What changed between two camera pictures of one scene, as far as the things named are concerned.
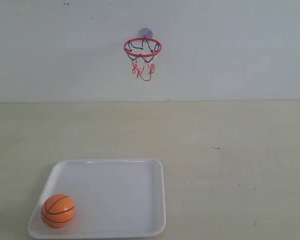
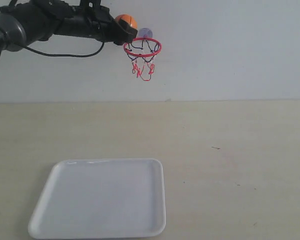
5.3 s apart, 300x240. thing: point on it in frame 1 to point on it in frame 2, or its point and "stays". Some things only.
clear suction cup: x=145 y=32 stays
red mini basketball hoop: x=141 y=51 stays
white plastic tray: x=113 y=198 stays
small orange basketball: x=57 y=211 to x=130 y=19
